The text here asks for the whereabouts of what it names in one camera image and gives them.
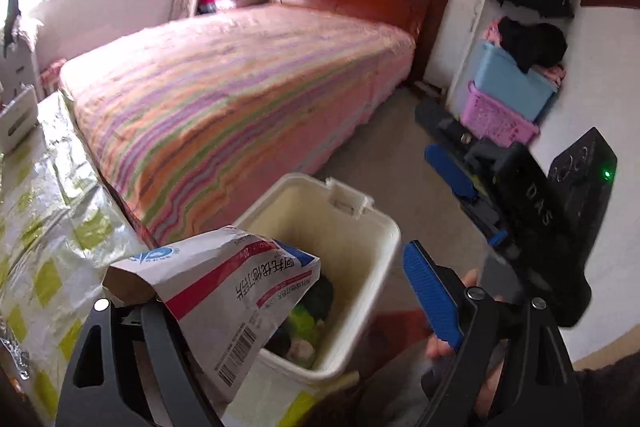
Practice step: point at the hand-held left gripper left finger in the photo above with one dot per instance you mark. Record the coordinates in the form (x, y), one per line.
(117, 372)

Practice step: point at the person's right hand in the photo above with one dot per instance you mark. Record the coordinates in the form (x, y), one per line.
(489, 387)

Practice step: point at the pink plastic basket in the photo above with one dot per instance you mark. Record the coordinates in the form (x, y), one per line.
(492, 119)

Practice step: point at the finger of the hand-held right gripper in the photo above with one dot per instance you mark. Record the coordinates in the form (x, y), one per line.
(452, 172)
(447, 124)

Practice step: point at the bed with striped cover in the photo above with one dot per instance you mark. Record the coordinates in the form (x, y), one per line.
(235, 92)

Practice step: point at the white plastic trash bin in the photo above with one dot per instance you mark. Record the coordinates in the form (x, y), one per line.
(345, 247)

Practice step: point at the white plastic basket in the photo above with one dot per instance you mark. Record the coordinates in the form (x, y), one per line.
(15, 119)

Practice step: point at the black cloth pile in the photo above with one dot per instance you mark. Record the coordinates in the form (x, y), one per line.
(532, 44)

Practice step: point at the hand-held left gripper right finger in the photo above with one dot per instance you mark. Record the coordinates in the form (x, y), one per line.
(434, 294)

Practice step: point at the person's right forearm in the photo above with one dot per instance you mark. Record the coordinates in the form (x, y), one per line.
(610, 394)

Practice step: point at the white printed paper bag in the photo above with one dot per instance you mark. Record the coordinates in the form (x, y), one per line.
(220, 287)

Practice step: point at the blue storage box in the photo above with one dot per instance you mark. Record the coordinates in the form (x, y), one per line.
(505, 79)

